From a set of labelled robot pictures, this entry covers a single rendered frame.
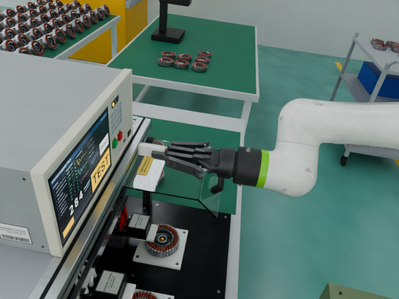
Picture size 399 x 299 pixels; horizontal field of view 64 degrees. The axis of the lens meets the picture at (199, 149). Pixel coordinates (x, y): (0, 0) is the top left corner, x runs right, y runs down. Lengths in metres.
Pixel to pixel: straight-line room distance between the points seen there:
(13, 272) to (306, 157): 0.62
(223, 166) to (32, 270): 0.43
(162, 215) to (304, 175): 0.61
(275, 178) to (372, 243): 1.85
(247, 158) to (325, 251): 1.65
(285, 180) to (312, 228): 1.69
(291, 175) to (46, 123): 0.52
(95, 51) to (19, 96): 3.78
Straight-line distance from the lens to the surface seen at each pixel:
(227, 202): 1.31
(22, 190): 0.59
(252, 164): 0.74
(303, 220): 2.45
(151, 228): 1.08
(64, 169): 0.60
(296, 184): 0.76
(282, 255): 2.19
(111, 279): 0.87
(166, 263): 1.06
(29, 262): 0.69
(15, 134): 0.64
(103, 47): 4.45
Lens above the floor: 1.65
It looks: 35 degrees down
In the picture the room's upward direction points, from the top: 8 degrees clockwise
